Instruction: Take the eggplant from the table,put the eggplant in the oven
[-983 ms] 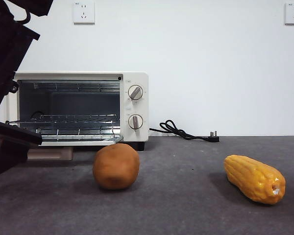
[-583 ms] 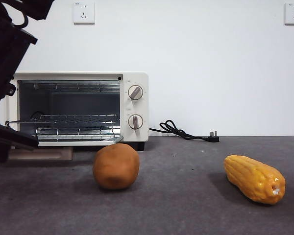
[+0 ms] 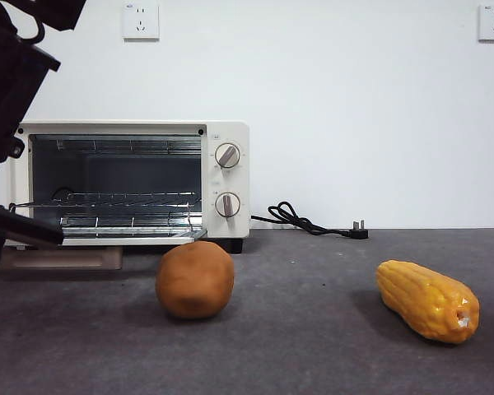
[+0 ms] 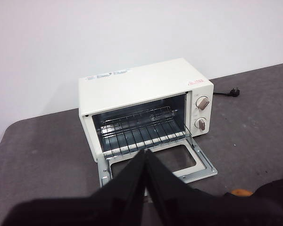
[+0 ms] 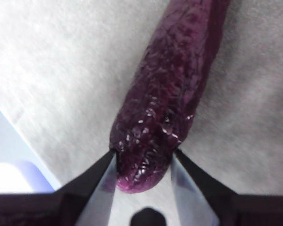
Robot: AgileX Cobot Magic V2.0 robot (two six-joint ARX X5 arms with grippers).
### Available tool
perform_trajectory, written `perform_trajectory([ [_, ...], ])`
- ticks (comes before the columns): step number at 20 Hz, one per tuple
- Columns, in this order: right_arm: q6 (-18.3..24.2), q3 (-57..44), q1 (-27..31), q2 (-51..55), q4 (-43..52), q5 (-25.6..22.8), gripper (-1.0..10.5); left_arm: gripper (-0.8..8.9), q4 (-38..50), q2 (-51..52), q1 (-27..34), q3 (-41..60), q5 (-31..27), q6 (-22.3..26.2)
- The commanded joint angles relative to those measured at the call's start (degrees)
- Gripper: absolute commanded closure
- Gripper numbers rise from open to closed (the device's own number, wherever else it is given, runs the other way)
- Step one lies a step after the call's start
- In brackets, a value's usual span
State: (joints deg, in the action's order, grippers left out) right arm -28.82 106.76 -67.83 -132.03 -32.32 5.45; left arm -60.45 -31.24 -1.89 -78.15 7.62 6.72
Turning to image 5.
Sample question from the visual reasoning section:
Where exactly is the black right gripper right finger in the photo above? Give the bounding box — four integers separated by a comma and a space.
169, 149, 283, 226

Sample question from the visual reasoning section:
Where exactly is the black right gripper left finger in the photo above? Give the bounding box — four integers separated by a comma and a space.
0, 150, 118, 226

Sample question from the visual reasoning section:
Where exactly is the purple eggplant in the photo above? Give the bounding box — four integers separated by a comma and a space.
109, 0, 229, 194

